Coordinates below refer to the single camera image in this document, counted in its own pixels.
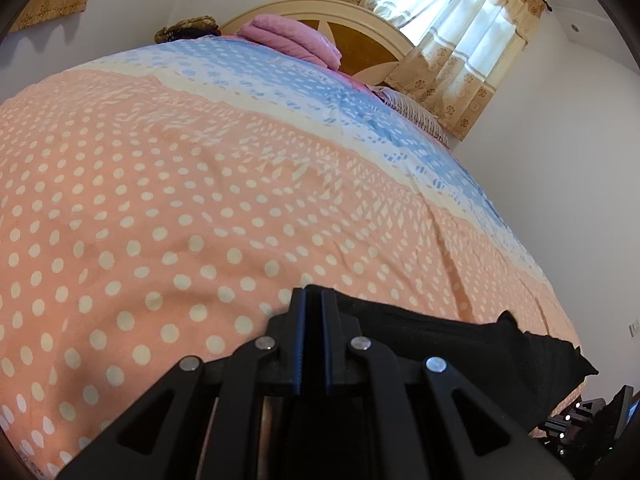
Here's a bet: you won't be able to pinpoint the pink bed sheet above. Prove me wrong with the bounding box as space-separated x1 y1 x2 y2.
335 67 388 97

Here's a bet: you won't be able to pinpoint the black pants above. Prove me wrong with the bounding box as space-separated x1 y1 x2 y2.
305 284 599 480

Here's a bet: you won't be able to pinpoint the folded pink blanket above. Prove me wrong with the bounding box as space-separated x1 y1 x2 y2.
237 13 343 70

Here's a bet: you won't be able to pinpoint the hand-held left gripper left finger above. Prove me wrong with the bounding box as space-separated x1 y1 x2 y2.
57 287 307 480

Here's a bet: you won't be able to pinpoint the cream wooden headboard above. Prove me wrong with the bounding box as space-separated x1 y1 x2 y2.
219 0 418 88

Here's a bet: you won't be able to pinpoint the brown patterned cushion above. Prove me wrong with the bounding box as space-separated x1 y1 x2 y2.
154 14 222 45

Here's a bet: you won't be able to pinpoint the striped pillow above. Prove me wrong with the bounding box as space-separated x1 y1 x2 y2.
372 85 451 148

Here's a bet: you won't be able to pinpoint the polka dot bedspread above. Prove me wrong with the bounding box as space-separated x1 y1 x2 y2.
0 35 583 480

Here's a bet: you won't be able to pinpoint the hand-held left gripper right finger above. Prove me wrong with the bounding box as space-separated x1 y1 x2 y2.
321 289 573 480

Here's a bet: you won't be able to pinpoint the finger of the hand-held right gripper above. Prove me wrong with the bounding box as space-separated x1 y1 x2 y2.
539 399 607 443

